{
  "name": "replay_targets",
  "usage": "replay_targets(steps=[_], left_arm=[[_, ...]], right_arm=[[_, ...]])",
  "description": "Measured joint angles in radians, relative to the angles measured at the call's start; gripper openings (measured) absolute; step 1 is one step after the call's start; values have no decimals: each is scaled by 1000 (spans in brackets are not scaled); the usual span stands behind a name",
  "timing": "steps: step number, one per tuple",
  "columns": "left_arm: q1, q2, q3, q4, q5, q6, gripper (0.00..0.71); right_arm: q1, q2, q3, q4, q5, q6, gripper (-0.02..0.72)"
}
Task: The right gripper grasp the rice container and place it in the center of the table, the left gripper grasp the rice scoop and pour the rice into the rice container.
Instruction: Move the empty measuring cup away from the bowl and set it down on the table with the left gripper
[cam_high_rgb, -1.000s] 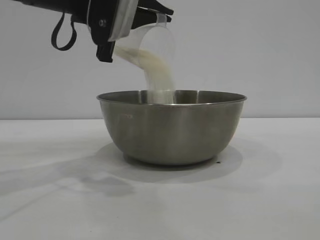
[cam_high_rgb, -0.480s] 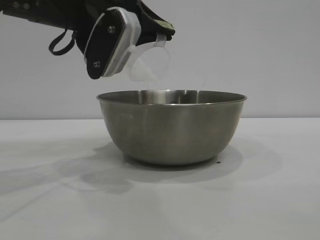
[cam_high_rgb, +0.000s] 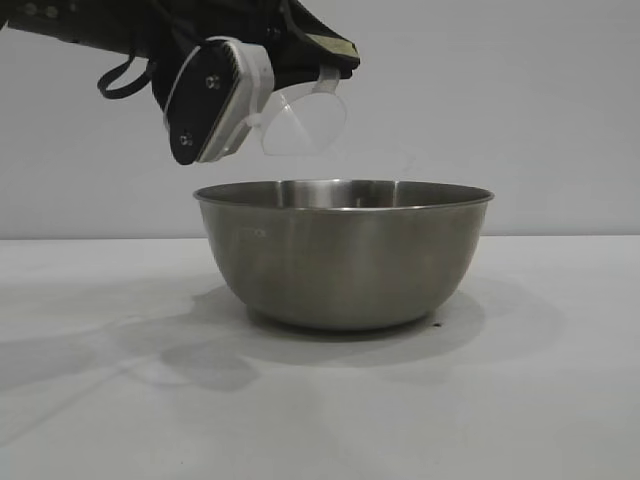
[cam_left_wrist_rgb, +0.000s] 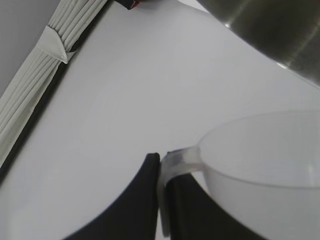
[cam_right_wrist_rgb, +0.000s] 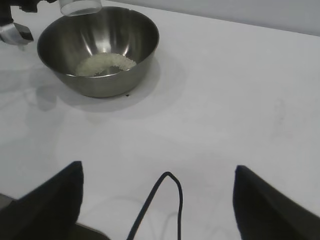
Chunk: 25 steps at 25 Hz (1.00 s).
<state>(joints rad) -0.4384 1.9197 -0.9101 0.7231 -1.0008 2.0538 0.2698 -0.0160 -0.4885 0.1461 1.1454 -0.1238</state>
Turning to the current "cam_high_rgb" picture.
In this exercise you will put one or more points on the white black left wrist camera mount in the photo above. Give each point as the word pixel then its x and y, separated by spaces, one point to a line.
pixel 200 100

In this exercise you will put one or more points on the clear plastic measuring cup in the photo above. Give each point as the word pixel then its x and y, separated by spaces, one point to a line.
pixel 310 125

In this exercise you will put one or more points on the stainless steel mixing bowl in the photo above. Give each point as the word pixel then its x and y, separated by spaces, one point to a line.
pixel 340 260

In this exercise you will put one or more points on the dark sleeved left robot arm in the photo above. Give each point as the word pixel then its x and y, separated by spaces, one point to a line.
pixel 50 22

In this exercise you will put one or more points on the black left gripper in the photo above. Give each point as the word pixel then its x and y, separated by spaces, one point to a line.
pixel 240 20

